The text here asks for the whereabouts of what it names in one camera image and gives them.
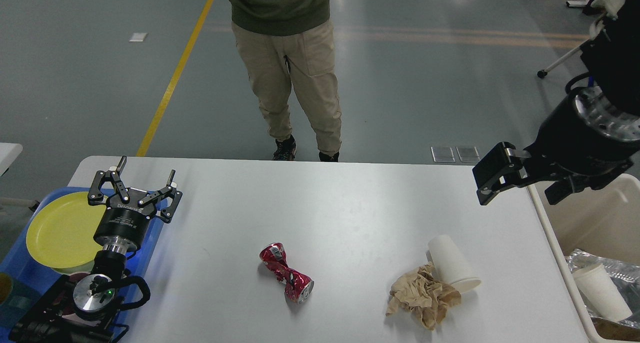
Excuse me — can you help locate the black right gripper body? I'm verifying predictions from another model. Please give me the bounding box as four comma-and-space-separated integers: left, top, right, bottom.
524, 87, 639, 182

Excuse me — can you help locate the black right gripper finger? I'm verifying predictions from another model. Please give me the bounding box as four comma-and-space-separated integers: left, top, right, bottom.
544, 160, 634, 206
471, 141, 533, 206

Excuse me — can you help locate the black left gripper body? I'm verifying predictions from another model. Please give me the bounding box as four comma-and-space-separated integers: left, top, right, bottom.
93, 193, 157, 253

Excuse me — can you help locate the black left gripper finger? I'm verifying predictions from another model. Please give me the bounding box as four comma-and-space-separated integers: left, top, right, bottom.
137, 170, 183, 224
87, 156, 131, 207

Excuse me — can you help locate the yellow plastic plate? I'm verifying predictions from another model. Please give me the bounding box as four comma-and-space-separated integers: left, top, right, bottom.
26, 192, 106, 268

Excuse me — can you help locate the aluminium foil tray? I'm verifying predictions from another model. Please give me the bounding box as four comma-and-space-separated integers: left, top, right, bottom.
566, 249, 640, 329

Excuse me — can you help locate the dark teal mug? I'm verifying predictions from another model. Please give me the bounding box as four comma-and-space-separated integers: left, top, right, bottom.
0, 272, 41, 329

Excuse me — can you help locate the white paper cup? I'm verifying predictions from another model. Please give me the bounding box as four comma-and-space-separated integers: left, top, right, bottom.
427, 234, 482, 294
571, 263, 633, 322

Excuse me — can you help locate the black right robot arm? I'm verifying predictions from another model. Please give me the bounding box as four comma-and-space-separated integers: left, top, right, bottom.
472, 0, 639, 206

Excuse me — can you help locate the pale green plate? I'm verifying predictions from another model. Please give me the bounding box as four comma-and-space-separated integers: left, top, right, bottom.
51, 259, 94, 275

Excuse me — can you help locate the beige plastic bin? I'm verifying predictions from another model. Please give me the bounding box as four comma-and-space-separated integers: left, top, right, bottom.
527, 173, 640, 343

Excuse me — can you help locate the office chair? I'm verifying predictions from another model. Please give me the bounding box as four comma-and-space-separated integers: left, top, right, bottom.
536, 39, 589, 79

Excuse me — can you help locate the white side table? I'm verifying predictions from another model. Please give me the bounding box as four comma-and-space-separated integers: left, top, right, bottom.
0, 142, 23, 176

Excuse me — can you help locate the lying white paper cup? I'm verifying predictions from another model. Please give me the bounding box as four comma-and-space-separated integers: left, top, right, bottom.
427, 234, 482, 294

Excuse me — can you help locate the crumpled brown paper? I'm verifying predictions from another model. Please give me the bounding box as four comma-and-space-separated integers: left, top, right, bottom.
385, 261, 462, 331

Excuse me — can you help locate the crushed red soda can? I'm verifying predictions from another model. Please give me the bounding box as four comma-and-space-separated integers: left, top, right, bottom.
258, 242, 314, 304

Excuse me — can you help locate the person in green sweater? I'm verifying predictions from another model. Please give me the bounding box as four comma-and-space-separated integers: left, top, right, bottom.
228, 0, 342, 163

